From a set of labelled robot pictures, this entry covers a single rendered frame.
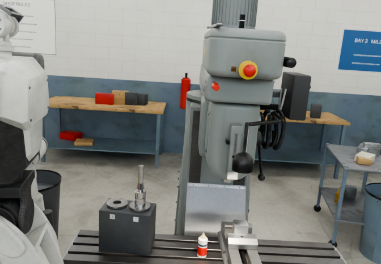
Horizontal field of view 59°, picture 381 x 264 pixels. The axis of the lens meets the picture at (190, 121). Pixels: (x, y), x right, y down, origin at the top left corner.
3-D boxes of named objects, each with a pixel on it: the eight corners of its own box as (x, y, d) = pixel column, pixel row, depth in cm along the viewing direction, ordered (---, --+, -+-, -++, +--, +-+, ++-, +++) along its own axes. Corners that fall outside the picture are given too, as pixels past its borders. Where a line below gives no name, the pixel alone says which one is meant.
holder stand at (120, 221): (148, 256, 142) (150, 213, 138) (98, 250, 144) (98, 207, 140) (155, 240, 154) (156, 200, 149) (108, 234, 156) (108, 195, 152)
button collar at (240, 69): (256, 80, 108) (258, 61, 107) (238, 79, 108) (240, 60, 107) (255, 79, 110) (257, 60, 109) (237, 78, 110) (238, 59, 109)
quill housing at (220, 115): (256, 184, 132) (265, 104, 125) (204, 181, 132) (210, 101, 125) (248, 166, 151) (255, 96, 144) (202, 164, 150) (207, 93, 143)
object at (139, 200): (145, 202, 146) (146, 190, 145) (144, 207, 142) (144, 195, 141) (135, 201, 146) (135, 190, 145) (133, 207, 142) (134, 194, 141)
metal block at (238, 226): (247, 238, 145) (248, 225, 144) (233, 238, 145) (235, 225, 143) (245, 231, 150) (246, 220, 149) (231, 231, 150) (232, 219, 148)
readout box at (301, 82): (308, 121, 157) (314, 76, 152) (288, 120, 156) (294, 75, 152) (295, 113, 176) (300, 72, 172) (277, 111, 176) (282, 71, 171)
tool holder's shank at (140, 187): (144, 188, 144) (145, 164, 142) (143, 192, 141) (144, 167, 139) (137, 188, 144) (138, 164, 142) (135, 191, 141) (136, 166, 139)
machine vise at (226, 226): (265, 284, 130) (269, 259, 127) (227, 283, 129) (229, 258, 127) (248, 234, 164) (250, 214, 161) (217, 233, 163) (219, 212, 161)
